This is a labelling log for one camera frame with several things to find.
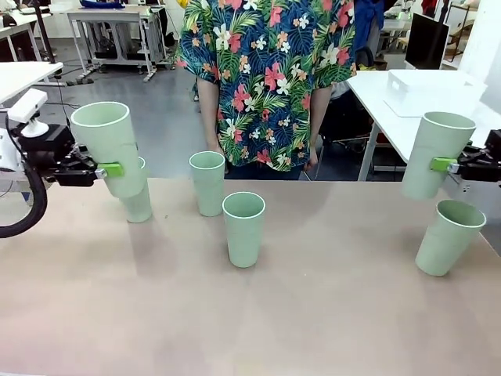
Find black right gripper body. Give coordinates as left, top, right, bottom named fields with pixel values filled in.
left=484, top=128, right=501, bottom=183

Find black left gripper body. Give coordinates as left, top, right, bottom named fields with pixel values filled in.
left=17, top=124, right=79, bottom=183

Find pale green plastic cup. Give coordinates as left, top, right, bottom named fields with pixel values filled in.
left=414, top=198, right=488, bottom=277
left=119, top=156, right=153, bottom=224
left=189, top=151, right=226, bottom=218
left=70, top=101, right=144, bottom=198
left=401, top=111, right=478, bottom=201
left=222, top=191, right=267, bottom=269

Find white plastic basket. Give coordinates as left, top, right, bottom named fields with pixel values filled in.
left=383, top=69, right=488, bottom=118

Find person's right forearm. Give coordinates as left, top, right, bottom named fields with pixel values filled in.
left=196, top=76, right=224, bottom=152

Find person's left forearm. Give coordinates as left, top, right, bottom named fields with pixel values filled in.
left=307, top=84, right=333, bottom=156

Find person's right hand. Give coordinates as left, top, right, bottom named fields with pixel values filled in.
left=207, top=143, right=230, bottom=174

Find person's left hand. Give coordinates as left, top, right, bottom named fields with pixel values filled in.
left=303, top=150, right=321, bottom=181

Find black stand pole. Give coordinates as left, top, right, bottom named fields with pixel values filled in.
left=31, top=0, right=58, bottom=66

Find wooden chair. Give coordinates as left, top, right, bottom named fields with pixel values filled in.
left=445, top=19, right=474, bottom=62

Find black computer monitor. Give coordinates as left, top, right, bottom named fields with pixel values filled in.
left=405, top=12, right=450, bottom=71

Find white background table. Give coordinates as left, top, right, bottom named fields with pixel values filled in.
left=0, top=11, right=52, bottom=62

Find black office chair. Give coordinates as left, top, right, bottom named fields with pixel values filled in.
left=354, top=46, right=375, bottom=74

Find blue jacket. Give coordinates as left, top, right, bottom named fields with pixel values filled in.
left=354, top=0, right=387, bottom=52

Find person in floral shirt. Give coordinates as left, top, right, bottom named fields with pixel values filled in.
left=175, top=0, right=359, bottom=181

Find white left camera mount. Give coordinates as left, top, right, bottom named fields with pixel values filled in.
left=20, top=119, right=49, bottom=139

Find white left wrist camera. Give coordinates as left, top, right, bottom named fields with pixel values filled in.
left=6, top=88, right=49, bottom=122

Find black left arm cable sleeve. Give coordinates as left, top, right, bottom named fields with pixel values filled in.
left=0, top=150, right=49, bottom=239

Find black floor cable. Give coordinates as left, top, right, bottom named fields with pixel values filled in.
left=57, top=80, right=81, bottom=110

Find grey desk white frame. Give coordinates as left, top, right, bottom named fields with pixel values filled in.
left=66, top=8, right=166, bottom=82

